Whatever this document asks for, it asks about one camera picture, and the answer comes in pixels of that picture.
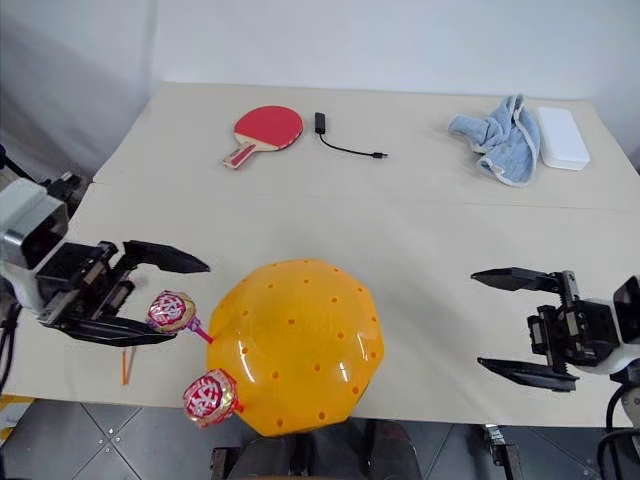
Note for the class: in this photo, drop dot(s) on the red wrapped lollipop pink stick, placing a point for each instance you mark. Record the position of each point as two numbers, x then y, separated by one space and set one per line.
170 312

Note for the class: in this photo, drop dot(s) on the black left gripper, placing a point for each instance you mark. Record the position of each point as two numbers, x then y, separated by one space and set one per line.
75 282

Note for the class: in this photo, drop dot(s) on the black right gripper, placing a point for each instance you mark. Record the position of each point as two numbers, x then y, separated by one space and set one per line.
572 327

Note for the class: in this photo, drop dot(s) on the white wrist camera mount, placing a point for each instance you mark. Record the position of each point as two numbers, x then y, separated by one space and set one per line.
27 215
629 310

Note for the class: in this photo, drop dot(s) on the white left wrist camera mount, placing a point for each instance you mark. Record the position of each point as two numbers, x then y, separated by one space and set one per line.
27 215

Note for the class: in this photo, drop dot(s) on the light blue towel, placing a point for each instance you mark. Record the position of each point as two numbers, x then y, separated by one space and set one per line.
505 145

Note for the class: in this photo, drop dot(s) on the black metal table bracket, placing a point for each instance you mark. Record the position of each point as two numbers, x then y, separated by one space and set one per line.
502 450
223 462

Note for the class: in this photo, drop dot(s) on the black metal clamp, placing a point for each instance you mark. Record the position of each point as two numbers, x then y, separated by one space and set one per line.
67 187

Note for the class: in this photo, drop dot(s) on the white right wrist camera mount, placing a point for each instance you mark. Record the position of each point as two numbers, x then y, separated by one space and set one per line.
629 310

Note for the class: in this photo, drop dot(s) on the orange lollipop stick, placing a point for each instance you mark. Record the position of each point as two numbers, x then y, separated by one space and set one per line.
127 369

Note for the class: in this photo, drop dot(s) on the orange perforated plastic jar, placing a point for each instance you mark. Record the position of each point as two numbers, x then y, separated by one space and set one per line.
295 345

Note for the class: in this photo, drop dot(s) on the red table tennis paddle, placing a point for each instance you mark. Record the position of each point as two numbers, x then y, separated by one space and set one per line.
270 125

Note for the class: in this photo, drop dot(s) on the white rectangular box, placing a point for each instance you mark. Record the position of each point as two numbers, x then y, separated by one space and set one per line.
562 137

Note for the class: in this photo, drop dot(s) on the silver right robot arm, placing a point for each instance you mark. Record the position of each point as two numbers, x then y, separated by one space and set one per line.
627 367

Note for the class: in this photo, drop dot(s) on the yellow edged floor object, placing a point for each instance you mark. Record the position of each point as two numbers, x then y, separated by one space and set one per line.
7 417

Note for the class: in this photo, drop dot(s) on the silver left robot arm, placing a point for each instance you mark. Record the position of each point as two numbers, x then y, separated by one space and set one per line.
9 290

